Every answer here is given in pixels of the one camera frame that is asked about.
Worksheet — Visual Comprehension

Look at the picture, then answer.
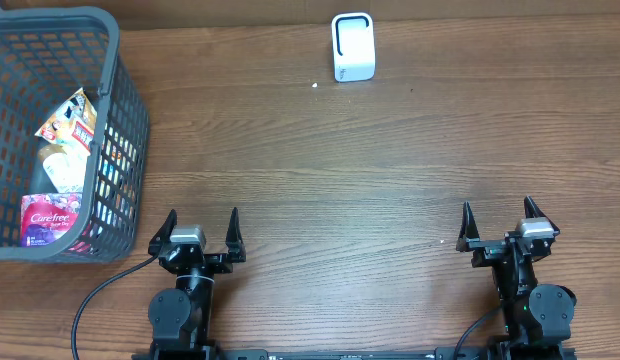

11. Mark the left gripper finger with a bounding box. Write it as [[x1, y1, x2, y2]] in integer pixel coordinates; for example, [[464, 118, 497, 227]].
[[148, 209, 177, 256], [225, 207, 246, 263]]

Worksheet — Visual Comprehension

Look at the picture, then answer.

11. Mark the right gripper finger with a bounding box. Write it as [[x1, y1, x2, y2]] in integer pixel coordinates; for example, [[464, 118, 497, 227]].
[[456, 202, 479, 252], [523, 195, 560, 235]]

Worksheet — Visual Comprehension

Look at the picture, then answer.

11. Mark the white cosmetic tube gold cap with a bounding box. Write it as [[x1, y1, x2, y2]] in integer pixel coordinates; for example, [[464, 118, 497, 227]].
[[38, 144, 86, 193]]

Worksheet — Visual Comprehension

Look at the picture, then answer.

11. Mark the red purple Carefree pack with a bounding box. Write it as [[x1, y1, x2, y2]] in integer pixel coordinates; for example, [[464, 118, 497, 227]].
[[20, 192, 82, 247]]

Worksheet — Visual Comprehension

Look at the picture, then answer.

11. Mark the yellow snack bag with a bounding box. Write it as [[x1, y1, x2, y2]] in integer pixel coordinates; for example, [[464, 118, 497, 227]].
[[35, 88, 97, 157]]

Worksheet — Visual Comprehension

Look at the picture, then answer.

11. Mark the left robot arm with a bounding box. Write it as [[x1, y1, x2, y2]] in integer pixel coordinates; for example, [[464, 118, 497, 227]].
[[148, 209, 246, 360]]

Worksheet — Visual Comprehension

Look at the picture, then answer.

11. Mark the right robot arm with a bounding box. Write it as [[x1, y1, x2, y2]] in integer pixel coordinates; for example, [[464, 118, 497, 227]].
[[450, 196, 577, 360]]

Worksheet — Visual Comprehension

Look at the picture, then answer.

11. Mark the white barcode scanner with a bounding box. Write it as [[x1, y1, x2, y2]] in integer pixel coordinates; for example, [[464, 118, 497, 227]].
[[331, 12, 376, 83]]

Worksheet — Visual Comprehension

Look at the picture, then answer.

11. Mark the grey plastic shopping basket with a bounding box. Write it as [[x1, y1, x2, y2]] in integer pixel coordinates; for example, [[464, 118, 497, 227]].
[[0, 6, 149, 263]]

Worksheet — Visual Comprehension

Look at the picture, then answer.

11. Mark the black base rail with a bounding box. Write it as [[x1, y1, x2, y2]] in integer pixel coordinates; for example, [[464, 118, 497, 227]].
[[130, 347, 578, 360]]

